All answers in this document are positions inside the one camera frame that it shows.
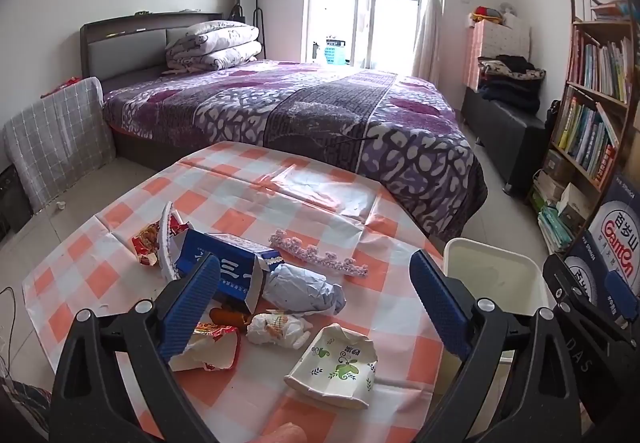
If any person's left hand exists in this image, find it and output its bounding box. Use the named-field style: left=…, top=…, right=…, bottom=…
left=260, top=423, right=307, bottom=443

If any pile of books and boxes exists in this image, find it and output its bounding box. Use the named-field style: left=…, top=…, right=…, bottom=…
left=530, top=150, right=593, bottom=254

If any white plastic bin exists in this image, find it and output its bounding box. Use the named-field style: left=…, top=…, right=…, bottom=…
left=442, top=237, right=551, bottom=324

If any red and white wrapper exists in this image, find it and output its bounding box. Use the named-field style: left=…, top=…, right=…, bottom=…
left=167, top=323, right=241, bottom=372

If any stack of books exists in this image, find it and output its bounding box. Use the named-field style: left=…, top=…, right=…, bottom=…
left=592, top=0, right=640, bottom=24

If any wooden bookshelf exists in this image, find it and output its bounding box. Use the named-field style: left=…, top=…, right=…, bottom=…
left=525, top=0, right=640, bottom=254

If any row of books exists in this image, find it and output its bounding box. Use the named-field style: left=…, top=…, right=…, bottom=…
left=567, top=30, right=633, bottom=104
left=555, top=98, right=621, bottom=188

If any black bench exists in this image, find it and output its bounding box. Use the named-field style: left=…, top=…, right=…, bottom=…
left=460, top=88, right=548, bottom=194

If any grey-blue paper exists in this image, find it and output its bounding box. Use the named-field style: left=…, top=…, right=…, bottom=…
left=262, top=263, right=347, bottom=316

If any orange checkered tablecloth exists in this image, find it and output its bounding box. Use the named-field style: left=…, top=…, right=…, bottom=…
left=22, top=140, right=451, bottom=443

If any black bag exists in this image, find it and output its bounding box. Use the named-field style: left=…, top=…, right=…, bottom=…
left=546, top=99, right=564, bottom=140

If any red snack wrapper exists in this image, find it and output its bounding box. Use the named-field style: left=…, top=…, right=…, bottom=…
left=131, top=202, right=196, bottom=281

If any blue paper carton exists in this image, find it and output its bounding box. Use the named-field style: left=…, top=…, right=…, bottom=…
left=175, top=229, right=286, bottom=316

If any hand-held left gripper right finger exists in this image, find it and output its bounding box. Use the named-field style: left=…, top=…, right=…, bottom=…
left=409, top=250, right=596, bottom=443

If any red cloth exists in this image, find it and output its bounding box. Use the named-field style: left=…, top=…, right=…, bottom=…
left=42, top=77, right=81, bottom=96

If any black coat rack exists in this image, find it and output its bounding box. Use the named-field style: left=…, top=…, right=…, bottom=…
left=230, top=0, right=268, bottom=60

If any dark bed headboard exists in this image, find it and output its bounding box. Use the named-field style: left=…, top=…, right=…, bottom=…
left=80, top=12, right=226, bottom=80

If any dark plaid cloth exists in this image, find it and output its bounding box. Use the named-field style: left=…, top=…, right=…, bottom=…
left=0, top=373, right=52, bottom=443

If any pile of dark clothes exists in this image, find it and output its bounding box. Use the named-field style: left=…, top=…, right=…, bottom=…
left=475, top=54, right=547, bottom=114

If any folded patterned quilt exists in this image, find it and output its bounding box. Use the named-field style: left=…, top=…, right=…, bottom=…
left=164, top=20, right=263, bottom=72

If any pink lace trim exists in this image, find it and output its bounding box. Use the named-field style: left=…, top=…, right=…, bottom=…
left=269, top=229, right=370, bottom=278

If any crushed printed paper cup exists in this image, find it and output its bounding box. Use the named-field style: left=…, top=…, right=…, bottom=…
left=284, top=323, right=378, bottom=411

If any brown bread roll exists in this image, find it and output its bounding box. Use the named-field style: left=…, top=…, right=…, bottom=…
left=210, top=305, right=248, bottom=327

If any blue and white cardboard box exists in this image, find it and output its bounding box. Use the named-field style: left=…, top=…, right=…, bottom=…
left=565, top=173, right=640, bottom=319

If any grey checkered cushion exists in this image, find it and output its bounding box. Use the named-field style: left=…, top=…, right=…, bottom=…
left=2, top=77, right=118, bottom=214

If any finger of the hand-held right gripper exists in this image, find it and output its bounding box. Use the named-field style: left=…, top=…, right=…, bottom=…
left=602, top=268, right=640, bottom=330
left=542, top=253, right=603, bottom=320

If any bed with purple cover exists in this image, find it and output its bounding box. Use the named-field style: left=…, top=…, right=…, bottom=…
left=102, top=59, right=488, bottom=241

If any light curtain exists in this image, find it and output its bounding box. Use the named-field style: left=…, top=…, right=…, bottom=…
left=412, top=0, right=447, bottom=84

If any pink drawer cabinet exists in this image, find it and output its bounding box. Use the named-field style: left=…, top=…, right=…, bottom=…
left=465, top=18, right=532, bottom=88

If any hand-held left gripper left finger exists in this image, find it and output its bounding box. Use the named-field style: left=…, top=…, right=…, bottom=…
left=50, top=253, right=223, bottom=443

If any white food wrapper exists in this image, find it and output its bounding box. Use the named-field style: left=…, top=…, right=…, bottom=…
left=246, top=312, right=313, bottom=350

